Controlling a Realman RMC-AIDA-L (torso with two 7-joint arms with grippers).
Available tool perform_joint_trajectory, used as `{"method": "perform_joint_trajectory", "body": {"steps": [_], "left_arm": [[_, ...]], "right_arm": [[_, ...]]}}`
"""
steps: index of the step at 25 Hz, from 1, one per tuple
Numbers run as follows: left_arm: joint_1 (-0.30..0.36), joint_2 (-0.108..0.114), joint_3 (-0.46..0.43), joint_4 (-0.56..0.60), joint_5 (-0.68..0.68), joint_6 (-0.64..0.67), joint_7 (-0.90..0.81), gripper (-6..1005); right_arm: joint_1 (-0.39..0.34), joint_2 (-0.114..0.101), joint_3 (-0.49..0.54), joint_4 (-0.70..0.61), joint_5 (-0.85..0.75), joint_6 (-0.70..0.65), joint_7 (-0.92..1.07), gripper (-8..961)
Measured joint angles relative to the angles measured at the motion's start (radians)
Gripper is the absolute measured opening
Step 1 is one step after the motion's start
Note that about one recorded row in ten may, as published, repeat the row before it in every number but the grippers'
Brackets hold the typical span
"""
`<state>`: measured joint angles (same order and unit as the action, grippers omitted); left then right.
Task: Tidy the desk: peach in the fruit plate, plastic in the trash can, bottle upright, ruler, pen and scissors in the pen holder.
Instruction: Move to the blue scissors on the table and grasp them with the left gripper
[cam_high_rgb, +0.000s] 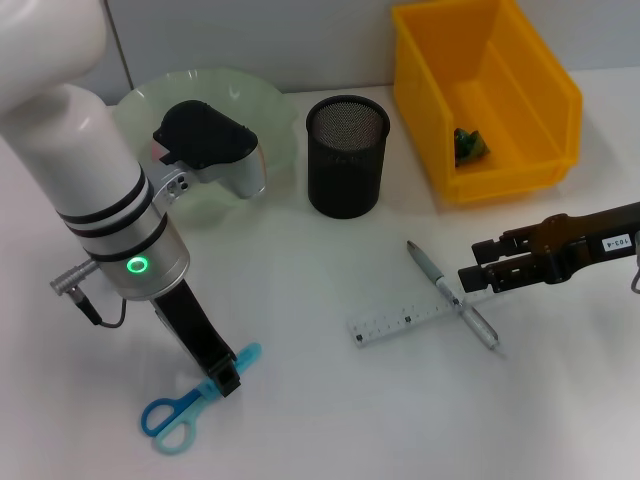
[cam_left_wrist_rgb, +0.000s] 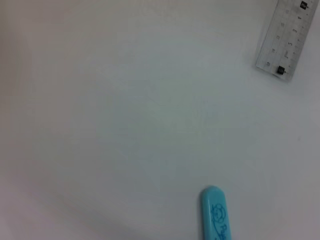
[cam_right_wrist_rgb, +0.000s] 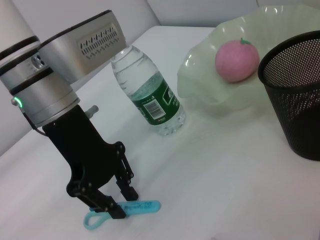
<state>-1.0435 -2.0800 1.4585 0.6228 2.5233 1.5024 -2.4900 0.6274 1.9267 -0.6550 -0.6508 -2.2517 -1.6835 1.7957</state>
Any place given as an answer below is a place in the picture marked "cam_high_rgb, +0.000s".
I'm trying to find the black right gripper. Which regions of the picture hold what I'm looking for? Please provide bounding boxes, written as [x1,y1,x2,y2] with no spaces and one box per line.
[457,199,640,296]

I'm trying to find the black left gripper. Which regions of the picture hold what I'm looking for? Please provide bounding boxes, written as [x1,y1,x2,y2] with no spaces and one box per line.
[148,279,244,399]

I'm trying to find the blue plastic scissors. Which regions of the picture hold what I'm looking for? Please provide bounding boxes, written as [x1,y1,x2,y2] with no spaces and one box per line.
[139,342,263,456]

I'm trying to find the clear plastic ruler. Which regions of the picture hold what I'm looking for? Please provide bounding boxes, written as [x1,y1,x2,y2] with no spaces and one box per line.
[347,287,506,350]

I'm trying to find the green plastic wrapper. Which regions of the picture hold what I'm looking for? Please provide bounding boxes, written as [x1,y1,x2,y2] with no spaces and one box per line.
[452,127,492,166]

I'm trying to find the grey white pen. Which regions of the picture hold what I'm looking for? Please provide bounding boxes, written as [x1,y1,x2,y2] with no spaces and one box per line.
[406,239,500,356]

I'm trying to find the black mesh pen cup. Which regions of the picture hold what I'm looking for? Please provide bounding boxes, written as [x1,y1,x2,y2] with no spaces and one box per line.
[305,94,392,220]

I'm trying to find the green glass fruit bowl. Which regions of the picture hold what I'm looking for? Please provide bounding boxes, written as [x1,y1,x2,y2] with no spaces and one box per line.
[112,68,299,229]

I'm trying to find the yellow plastic bin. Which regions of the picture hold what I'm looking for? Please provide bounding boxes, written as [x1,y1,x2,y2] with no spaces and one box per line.
[391,0,585,206]

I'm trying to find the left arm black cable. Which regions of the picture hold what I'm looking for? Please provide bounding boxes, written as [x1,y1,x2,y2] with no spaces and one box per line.
[48,258,129,330]

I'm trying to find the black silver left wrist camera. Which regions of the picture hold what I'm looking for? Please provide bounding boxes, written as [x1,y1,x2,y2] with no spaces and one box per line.
[151,99,268,200]

